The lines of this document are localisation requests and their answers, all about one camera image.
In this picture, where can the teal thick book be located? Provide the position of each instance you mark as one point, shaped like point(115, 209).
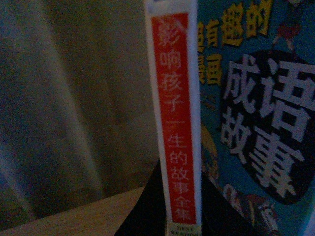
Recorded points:
point(257, 82)

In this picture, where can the left wooden shelf unit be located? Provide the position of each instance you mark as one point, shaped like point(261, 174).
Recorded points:
point(101, 218)

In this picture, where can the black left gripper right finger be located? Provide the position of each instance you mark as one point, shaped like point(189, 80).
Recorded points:
point(219, 218)

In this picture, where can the white red spine book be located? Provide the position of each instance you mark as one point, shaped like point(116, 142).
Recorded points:
point(171, 32)

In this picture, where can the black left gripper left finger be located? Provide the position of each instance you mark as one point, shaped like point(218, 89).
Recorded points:
point(148, 217)

